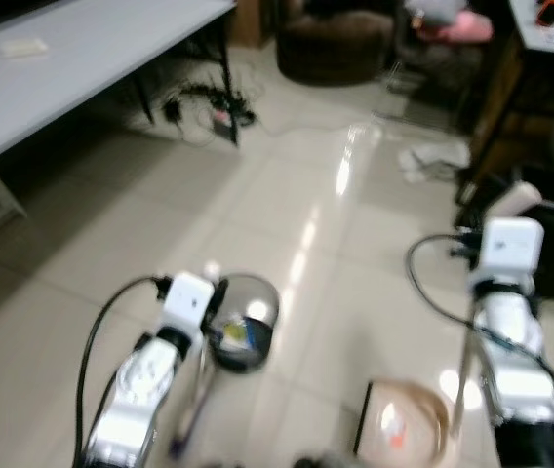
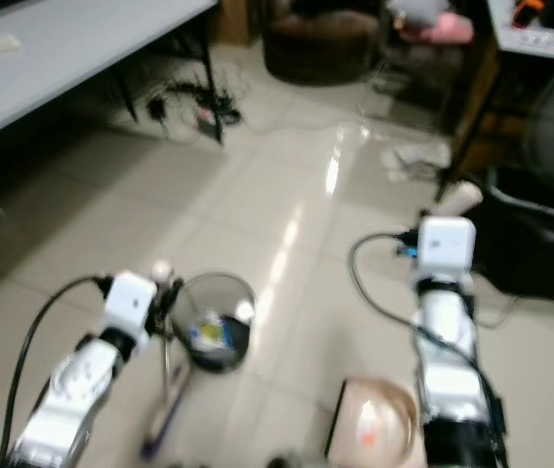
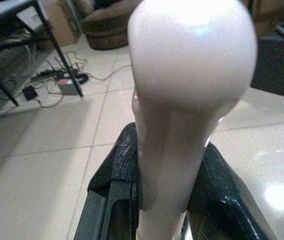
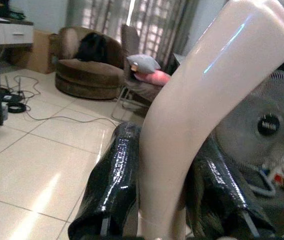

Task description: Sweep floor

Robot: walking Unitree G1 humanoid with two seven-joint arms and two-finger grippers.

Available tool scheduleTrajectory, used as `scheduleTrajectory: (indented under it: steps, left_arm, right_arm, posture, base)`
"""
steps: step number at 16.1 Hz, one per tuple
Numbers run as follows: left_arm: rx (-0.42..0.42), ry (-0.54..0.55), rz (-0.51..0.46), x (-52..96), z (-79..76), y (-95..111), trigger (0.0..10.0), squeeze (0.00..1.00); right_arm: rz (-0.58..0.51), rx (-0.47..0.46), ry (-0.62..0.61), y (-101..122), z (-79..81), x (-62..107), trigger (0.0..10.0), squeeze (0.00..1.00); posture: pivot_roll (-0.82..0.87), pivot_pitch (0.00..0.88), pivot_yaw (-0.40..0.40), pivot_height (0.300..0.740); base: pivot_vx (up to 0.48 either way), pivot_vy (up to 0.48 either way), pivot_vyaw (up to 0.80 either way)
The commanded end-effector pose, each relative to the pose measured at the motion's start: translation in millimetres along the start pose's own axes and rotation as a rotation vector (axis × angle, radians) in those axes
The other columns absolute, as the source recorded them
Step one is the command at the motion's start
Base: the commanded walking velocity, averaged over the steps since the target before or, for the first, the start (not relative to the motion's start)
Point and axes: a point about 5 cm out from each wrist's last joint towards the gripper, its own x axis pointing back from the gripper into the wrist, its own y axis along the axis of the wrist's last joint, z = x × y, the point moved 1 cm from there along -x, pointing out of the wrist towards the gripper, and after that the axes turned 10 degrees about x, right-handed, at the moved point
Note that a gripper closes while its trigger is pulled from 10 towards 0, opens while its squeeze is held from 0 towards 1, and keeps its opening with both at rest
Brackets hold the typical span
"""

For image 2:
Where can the long grey table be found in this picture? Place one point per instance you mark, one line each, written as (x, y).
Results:
(62, 49)

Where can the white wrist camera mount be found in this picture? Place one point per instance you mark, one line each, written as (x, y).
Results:
(129, 302)
(448, 246)

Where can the round grey waste bin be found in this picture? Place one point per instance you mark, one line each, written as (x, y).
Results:
(223, 327)

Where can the orange item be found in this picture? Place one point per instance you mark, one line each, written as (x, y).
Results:
(531, 12)

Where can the pink cloth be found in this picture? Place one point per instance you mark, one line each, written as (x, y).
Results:
(443, 27)

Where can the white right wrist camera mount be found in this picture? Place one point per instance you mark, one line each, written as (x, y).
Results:
(448, 246)

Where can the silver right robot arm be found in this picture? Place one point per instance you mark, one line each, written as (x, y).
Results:
(453, 380)

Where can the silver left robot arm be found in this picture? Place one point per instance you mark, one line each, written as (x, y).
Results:
(72, 400)

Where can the grey desk with brown side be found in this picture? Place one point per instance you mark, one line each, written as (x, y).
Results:
(535, 41)

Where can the broom with thin metal stick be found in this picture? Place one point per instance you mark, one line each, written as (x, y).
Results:
(168, 390)

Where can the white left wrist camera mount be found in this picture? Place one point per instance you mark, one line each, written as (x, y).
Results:
(129, 302)

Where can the crumpled white paper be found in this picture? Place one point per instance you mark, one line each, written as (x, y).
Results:
(414, 161)

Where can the round brown pouf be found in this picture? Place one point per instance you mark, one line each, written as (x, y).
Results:
(321, 49)

